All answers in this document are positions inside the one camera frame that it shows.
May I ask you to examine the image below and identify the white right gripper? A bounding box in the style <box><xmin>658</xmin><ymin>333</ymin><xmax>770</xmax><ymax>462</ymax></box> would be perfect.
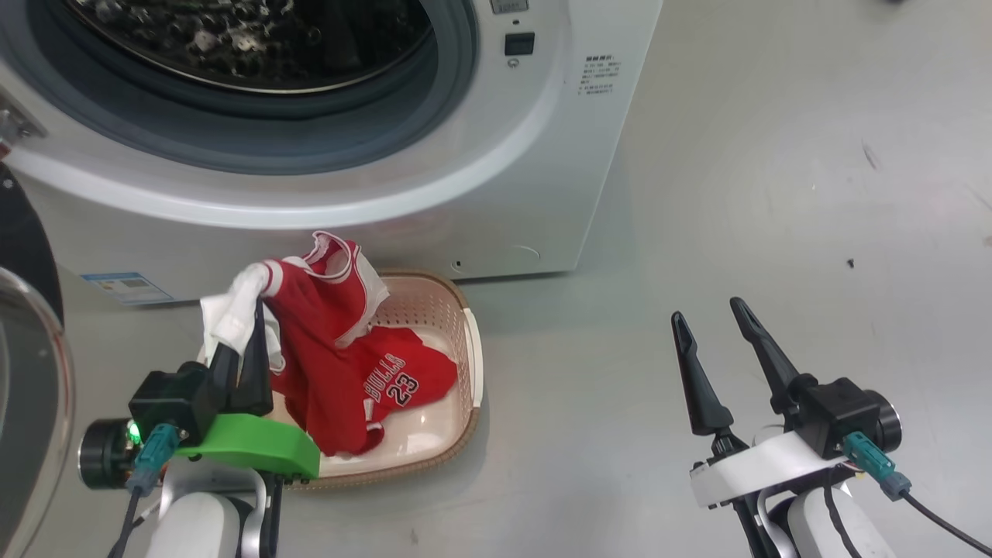
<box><xmin>670</xmin><ymin>296</ymin><xmax>851</xmax><ymax>510</ymax></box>

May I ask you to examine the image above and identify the round black glass washer door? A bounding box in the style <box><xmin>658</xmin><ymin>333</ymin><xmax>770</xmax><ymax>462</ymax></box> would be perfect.
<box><xmin>0</xmin><ymin>161</ymin><xmax>77</xmax><ymax>558</ymax></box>

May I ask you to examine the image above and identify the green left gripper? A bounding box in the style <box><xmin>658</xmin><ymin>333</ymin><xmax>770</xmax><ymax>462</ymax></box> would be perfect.
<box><xmin>176</xmin><ymin>298</ymin><xmax>322</xmax><ymax>481</ymax></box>

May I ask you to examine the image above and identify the teal right camera cable plug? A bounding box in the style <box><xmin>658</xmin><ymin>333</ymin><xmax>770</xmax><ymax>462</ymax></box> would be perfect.
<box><xmin>842</xmin><ymin>431</ymin><xmax>914</xmax><ymax>501</ymax></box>

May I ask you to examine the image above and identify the blue energy label sticker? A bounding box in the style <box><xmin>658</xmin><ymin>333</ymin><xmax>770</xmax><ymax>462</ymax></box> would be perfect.
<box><xmin>81</xmin><ymin>270</ymin><xmax>176</xmax><ymax>306</ymax></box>

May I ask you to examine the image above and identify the black right camera cable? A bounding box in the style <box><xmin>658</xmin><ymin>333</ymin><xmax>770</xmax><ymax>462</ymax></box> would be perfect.
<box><xmin>902</xmin><ymin>491</ymin><xmax>992</xmax><ymax>558</ymax></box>

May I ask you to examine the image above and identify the teal camera cable plug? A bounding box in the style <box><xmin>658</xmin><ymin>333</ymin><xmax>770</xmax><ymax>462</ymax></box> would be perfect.
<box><xmin>842</xmin><ymin>431</ymin><xmax>914</xmax><ymax>501</ymax></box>
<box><xmin>126</xmin><ymin>422</ymin><xmax>181</xmax><ymax>498</ymax></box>

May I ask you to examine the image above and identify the black left camera cable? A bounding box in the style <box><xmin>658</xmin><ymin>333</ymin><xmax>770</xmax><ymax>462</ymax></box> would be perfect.
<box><xmin>108</xmin><ymin>487</ymin><xmax>145</xmax><ymax>558</ymax></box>

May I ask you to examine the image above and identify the small printed warning label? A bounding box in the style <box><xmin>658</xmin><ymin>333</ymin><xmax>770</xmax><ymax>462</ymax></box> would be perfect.
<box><xmin>577</xmin><ymin>53</ymin><xmax>618</xmax><ymax>96</ymax></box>

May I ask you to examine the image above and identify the teal left camera cable plug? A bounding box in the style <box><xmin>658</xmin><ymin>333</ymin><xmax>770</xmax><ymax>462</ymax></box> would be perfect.
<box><xmin>126</xmin><ymin>422</ymin><xmax>181</xmax><ymax>498</ymax></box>

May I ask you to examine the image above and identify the white front-load washing machine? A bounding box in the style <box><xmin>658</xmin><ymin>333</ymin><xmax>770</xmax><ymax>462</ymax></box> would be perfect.
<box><xmin>0</xmin><ymin>0</ymin><xmax>664</xmax><ymax>305</ymax></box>

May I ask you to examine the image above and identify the black camera cable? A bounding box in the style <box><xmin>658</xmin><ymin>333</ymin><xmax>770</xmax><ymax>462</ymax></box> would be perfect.
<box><xmin>108</xmin><ymin>487</ymin><xmax>145</xmax><ymax>558</ymax></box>
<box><xmin>902</xmin><ymin>491</ymin><xmax>992</xmax><ymax>558</ymax></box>

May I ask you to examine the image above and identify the cream perforated basket brown rim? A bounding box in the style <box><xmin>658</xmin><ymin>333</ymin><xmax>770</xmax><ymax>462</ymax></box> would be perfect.
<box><xmin>197</xmin><ymin>268</ymin><xmax>486</xmax><ymax>490</ymax></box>

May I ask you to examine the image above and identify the red and white basketball jersey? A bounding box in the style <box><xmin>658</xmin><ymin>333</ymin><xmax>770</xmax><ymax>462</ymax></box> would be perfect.
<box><xmin>199</xmin><ymin>230</ymin><xmax>460</xmax><ymax>457</ymax></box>

